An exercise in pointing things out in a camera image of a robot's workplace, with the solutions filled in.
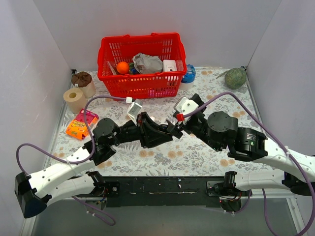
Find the black earbud charging case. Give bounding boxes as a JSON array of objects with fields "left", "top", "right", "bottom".
[{"left": 158, "top": 124, "right": 173, "bottom": 134}]

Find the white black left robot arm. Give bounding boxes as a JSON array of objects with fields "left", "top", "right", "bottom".
[{"left": 14, "top": 112, "right": 173, "bottom": 218}]

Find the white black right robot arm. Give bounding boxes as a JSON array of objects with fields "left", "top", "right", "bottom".
[{"left": 168, "top": 94, "right": 315, "bottom": 196}]

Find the blue white wipes canister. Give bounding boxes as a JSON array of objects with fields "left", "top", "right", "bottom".
[{"left": 179, "top": 64, "right": 196, "bottom": 90}]

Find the orange pink candy box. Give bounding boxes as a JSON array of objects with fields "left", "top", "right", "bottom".
[{"left": 65, "top": 109, "right": 99, "bottom": 140}]

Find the red plastic shopping basket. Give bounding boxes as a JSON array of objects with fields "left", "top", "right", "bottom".
[{"left": 97, "top": 32, "right": 187, "bottom": 99}]

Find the crumpled grey paper bag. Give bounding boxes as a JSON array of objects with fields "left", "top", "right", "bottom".
[{"left": 132, "top": 53, "right": 163, "bottom": 74}]

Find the orange fruit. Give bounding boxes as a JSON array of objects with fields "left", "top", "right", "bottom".
[{"left": 116, "top": 61, "right": 129, "bottom": 74}]

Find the white small box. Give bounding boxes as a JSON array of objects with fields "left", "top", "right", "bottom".
[{"left": 163, "top": 59, "right": 177, "bottom": 72}]

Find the green netted melon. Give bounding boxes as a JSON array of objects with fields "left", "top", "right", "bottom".
[{"left": 216, "top": 68, "right": 247, "bottom": 89}]

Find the beige toilet paper roll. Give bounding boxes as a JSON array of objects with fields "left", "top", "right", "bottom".
[{"left": 63, "top": 88, "right": 87, "bottom": 114}]

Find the brown topped paper roll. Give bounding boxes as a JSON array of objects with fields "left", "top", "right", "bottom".
[{"left": 71, "top": 71, "right": 96, "bottom": 98}]

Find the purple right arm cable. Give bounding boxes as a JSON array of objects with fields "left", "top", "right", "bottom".
[{"left": 182, "top": 91, "right": 315, "bottom": 236}]

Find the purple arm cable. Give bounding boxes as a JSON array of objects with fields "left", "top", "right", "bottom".
[
  {"left": 182, "top": 91, "right": 315, "bottom": 236},
  {"left": 16, "top": 95, "right": 128, "bottom": 226}
]

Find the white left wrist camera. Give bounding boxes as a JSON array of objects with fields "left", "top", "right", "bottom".
[{"left": 126, "top": 97, "right": 143, "bottom": 124}]

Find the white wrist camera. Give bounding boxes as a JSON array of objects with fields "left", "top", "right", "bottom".
[
  {"left": 174, "top": 97, "right": 199, "bottom": 124},
  {"left": 126, "top": 97, "right": 143, "bottom": 124}
]

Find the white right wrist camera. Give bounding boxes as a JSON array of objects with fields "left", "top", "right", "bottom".
[{"left": 174, "top": 97, "right": 199, "bottom": 124}]

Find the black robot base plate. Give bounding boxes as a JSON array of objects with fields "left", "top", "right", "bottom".
[{"left": 83, "top": 175, "right": 249, "bottom": 211}]

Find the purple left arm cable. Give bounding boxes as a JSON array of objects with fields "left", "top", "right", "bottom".
[{"left": 16, "top": 95, "right": 128, "bottom": 226}]

